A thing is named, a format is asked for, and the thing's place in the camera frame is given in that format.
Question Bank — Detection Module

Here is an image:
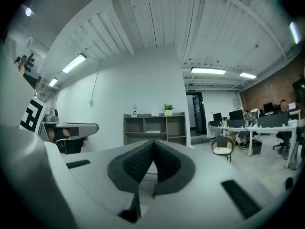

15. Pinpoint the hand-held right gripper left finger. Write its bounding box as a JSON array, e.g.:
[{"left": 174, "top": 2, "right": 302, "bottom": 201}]
[{"left": 62, "top": 139, "right": 154, "bottom": 223}]

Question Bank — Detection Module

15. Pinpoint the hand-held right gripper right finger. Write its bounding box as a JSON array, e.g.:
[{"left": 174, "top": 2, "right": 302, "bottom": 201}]
[{"left": 152, "top": 139, "right": 284, "bottom": 229}]

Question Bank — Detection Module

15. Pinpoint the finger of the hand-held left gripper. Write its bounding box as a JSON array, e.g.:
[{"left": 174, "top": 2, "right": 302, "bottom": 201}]
[{"left": 54, "top": 122, "right": 99, "bottom": 142}]

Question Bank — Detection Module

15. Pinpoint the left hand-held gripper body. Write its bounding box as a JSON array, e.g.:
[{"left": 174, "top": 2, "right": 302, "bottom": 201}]
[{"left": 19, "top": 96, "right": 84, "bottom": 155}]

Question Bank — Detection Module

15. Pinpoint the silver metal appliance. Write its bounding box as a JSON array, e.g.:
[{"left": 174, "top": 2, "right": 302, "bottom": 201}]
[{"left": 42, "top": 107, "right": 60, "bottom": 124}]

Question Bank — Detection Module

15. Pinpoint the white seat cushion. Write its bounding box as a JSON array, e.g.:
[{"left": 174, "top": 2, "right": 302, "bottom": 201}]
[{"left": 213, "top": 146, "right": 233, "bottom": 155}]

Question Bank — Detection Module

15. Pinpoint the dark wicker chair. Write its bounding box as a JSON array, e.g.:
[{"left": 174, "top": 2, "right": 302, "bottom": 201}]
[{"left": 211, "top": 136, "right": 236, "bottom": 162}]

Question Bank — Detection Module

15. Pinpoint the grey wooden desk with shelves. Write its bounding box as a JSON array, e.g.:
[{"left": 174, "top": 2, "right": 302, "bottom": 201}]
[{"left": 123, "top": 111, "right": 188, "bottom": 148}]

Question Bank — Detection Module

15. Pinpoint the black trash bin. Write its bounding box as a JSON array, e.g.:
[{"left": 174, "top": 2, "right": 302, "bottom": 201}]
[{"left": 252, "top": 141, "right": 263, "bottom": 155}]

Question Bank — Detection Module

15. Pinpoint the black glass door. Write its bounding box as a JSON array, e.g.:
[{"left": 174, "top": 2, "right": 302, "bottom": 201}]
[{"left": 186, "top": 91, "right": 207, "bottom": 138}]

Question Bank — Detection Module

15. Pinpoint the dark grey desk partition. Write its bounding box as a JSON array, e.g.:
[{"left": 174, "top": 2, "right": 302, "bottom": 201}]
[
  {"left": 257, "top": 112, "right": 290, "bottom": 128},
  {"left": 226, "top": 119, "right": 246, "bottom": 128}
]

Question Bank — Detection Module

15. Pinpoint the long white office desk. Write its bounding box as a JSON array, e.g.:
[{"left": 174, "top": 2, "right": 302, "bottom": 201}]
[{"left": 208, "top": 124, "right": 301, "bottom": 157}]

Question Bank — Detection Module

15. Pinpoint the black office chair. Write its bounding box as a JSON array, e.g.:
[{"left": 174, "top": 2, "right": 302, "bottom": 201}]
[{"left": 273, "top": 131, "right": 293, "bottom": 155}]

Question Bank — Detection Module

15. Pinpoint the white round robot device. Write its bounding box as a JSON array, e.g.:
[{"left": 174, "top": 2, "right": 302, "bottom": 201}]
[{"left": 289, "top": 135, "right": 305, "bottom": 170}]

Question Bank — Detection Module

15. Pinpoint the large black television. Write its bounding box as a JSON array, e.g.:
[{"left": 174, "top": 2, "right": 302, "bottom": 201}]
[{"left": 292, "top": 77, "right": 305, "bottom": 104}]

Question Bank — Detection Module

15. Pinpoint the grey wall cable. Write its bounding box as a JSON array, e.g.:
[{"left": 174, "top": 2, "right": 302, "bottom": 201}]
[{"left": 89, "top": 58, "right": 103, "bottom": 107}]

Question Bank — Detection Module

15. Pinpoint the wall poster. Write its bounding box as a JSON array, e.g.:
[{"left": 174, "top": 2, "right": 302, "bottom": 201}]
[{"left": 13, "top": 52, "right": 39, "bottom": 77}]

